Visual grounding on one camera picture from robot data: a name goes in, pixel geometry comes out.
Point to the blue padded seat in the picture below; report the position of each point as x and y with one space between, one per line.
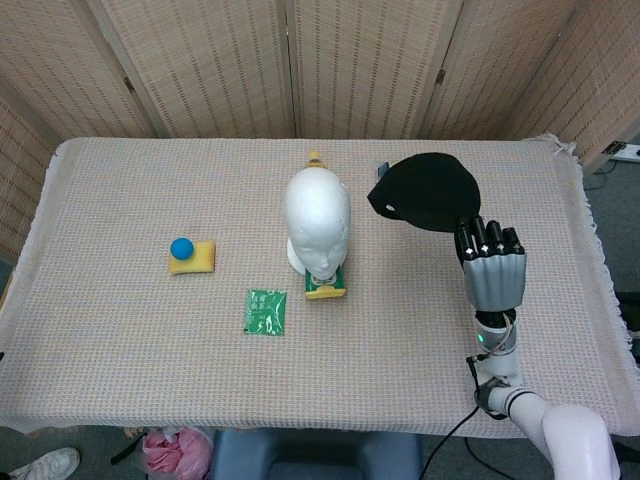
315 455

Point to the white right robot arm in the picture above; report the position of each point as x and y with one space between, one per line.
570 435

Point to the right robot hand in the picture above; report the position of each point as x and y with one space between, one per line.
495 277

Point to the green tea packet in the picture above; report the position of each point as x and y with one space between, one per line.
265 312

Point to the white shoe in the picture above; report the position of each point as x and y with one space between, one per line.
47 465

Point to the woven folding screen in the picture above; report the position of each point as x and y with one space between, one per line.
215 65

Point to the white foam mannequin head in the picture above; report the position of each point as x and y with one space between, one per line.
315 210

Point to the brass screen hinge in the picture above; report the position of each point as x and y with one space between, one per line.
441 76
129 84

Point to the beige woven tablecloth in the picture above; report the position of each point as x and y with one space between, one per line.
150 350

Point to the yellow sponge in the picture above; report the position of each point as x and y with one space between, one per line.
204 260

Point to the white power strip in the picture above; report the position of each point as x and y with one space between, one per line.
622 150

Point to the black baseball cap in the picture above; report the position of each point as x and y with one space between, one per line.
430 190

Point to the green box with yellow lid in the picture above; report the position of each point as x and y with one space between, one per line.
325 293

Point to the blue ball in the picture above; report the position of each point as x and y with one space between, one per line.
181 249

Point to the pink plastic bag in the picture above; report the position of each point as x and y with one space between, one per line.
175 452

